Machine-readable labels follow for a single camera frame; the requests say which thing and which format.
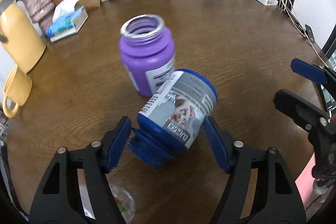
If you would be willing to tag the blue tissue box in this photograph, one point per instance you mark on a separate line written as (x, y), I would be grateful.
(67, 20)

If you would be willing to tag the black phone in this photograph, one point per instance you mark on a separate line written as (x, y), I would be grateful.
(309, 34)

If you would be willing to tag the yellow thermos jug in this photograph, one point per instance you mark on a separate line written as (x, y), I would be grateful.
(19, 37)

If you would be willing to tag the blue labelled plastic jar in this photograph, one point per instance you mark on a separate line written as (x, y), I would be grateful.
(171, 119)

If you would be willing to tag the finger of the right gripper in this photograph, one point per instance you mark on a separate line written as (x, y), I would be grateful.
(304, 114)
(320, 75)

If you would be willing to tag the yellow mug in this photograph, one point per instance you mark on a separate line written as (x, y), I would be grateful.
(16, 91)

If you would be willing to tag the woven flower pot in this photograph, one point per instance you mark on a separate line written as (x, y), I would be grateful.
(40, 12)

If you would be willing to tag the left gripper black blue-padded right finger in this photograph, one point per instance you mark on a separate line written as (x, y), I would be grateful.
(260, 188)

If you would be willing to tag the purple plastic jar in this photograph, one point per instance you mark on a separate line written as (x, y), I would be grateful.
(147, 52)

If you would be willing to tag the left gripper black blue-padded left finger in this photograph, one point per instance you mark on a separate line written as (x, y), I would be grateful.
(58, 200)

